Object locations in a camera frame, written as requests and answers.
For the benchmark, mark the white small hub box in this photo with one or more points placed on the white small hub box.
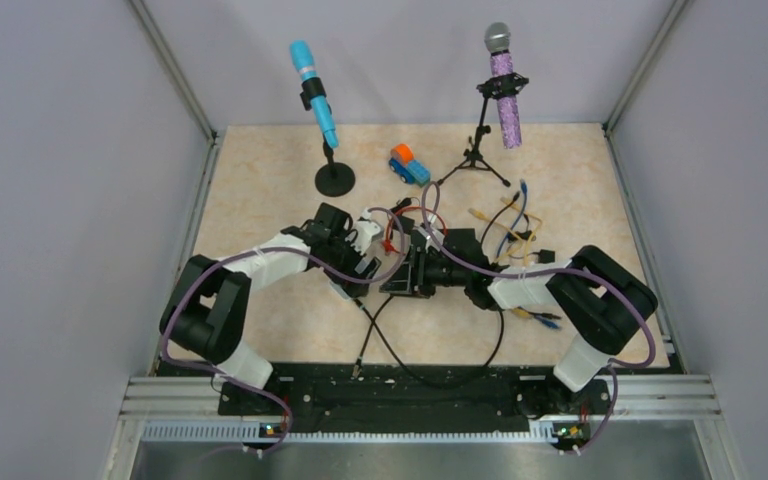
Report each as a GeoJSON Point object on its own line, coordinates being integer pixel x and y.
{"type": "Point", "coordinates": [365, 268]}

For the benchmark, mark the purple glitter microphone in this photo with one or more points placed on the purple glitter microphone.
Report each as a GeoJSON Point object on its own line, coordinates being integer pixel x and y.
{"type": "Point", "coordinates": [497, 43]}

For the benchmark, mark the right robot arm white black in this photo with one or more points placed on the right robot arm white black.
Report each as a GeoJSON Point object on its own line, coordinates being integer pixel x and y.
{"type": "Point", "coordinates": [605, 303]}

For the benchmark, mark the cyan microphone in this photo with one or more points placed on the cyan microphone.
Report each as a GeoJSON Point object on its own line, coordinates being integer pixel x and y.
{"type": "Point", "coordinates": [313, 92]}

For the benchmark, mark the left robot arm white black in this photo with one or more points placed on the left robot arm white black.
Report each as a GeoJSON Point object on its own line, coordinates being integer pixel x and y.
{"type": "Point", "coordinates": [206, 311]}

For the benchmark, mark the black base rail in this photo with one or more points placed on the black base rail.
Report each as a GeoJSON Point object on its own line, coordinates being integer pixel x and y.
{"type": "Point", "coordinates": [386, 399]}

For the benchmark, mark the colourful toy block truck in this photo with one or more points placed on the colourful toy block truck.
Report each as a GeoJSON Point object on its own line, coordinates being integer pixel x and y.
{"type": "Point", "coordinates": [405, 165]}

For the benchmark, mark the black tripod mic stand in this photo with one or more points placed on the black tripod mic stand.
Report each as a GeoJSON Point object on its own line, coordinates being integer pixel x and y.
{"type": "Point", "coordinates": [480, 152]}

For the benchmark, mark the small black wall charger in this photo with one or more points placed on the small black wall charger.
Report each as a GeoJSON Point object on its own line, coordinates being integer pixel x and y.
{"type": "Point", "coordinates": [404, 204]}

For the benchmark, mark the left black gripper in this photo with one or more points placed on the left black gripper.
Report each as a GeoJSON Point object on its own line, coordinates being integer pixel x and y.
{"type": "Point", "coordinates": [348, 240]}

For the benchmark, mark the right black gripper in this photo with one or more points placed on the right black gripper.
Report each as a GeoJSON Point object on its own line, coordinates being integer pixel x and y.
{"type": "Point", "coordinates": [420, 257]}

